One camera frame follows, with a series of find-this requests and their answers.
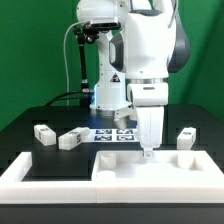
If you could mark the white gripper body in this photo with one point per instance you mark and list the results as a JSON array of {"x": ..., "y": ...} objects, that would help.
[{"x": 148, "y": 101}]

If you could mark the white desk tabletop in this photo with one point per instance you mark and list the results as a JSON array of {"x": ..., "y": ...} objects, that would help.
[{"x": 163, "y": 166}]

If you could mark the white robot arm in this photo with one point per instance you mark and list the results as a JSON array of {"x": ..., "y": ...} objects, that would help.
[{"x": 140, "y": 43}]

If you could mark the marker tag sheet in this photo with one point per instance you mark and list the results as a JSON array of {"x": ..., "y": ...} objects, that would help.
[{"x": 111, "y": 135}]

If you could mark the white U-shaped fence frame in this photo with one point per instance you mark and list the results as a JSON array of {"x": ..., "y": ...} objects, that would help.
[{"x": 14, "y": 189}]

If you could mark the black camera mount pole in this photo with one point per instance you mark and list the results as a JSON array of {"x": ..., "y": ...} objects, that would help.
[{"x": 87, "y": 92}]

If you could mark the black camera on mount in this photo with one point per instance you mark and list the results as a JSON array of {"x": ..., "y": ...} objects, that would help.
[{"x": 94, "y": 28}]

